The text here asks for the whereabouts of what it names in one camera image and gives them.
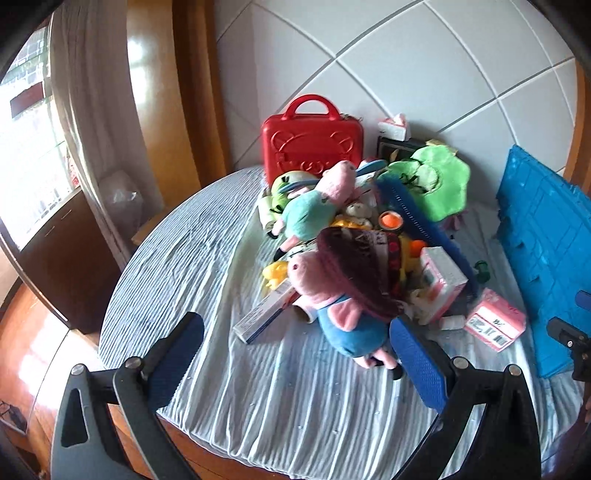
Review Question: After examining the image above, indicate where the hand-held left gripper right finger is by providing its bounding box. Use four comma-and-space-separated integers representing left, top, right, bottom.
389, 318, 542, 480

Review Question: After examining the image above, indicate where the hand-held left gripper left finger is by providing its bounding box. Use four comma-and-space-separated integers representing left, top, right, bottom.
50, 311, 205, 480

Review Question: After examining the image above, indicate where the blue plastic storage container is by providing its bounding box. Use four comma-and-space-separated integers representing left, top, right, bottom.
495, 145, 591, 380

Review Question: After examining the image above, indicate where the pig plush blue body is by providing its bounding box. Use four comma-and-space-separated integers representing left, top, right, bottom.
287, 251, 404, 381

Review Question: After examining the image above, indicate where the striped bed sheet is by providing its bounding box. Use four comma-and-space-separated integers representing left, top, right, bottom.
99, 165, 588, 477

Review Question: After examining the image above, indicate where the pink tissue pack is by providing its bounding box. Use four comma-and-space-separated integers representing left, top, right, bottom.
464, 288, 527, 352

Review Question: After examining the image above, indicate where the pink white tissue box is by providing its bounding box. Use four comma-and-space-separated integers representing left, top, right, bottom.
419, 246, 468, 325

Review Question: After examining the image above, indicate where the toothpaste box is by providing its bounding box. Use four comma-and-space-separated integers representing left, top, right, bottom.
233, 279, 302, 345

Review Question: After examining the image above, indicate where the maroon knitted cloth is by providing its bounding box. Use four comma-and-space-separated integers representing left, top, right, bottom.
318, 228, 403, 320

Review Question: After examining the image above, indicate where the yellow plush toy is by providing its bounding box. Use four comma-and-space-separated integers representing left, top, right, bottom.
262, 260, 290, 292

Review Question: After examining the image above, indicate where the long blue fuzzy brush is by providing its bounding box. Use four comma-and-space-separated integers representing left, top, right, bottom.
373, 177, 482, 297

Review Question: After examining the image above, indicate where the dark wooden cabinet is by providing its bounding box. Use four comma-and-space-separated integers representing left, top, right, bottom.
0, 188, 136, 331

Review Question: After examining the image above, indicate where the white plastic bag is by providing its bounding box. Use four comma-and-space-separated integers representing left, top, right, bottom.
99, 169, 142, 228

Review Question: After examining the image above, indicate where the green plush toy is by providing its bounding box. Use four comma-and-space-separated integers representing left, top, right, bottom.
385, 145, 472, 220

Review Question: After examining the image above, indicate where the pig plush teal body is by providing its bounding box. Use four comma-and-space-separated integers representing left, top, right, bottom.
270, 160, 359, 253

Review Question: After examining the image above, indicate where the green white frog plush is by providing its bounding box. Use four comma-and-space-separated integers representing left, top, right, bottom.
270, 170, 320, 200

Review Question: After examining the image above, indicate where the black box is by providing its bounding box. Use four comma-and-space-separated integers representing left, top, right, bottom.
376, 136, 419, 163

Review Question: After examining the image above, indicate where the red toy suitcase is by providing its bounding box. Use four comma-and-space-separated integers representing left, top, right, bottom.
262, 94, 363, 184

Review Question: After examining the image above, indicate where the window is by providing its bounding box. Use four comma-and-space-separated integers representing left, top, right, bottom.
0, 25, 85, 252

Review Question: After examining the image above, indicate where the white curtain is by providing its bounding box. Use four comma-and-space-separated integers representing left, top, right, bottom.
48, 0, 141, 261

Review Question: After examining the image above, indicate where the white padded headboard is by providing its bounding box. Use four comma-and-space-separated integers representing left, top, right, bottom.
211, 0, 583, 172

